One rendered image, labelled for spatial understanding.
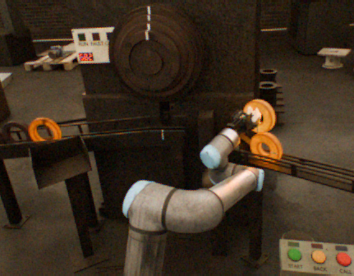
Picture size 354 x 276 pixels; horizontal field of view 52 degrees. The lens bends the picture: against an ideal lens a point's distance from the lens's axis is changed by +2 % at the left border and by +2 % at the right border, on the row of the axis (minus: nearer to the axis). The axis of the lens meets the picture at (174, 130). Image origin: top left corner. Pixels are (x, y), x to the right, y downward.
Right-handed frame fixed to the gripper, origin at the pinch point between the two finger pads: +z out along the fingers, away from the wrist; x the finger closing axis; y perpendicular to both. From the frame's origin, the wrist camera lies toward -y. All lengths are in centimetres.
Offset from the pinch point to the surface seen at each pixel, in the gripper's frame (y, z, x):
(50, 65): -105, 97, 488
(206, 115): -6.5, -4.7, 29.5
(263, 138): -10.2, -5.0, -3.9
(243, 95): -4.8, 14.6, 19.5
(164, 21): 43, -3, 41
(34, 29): -113, 203, 764
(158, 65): 28, -15, 40
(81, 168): -9, -64, 68
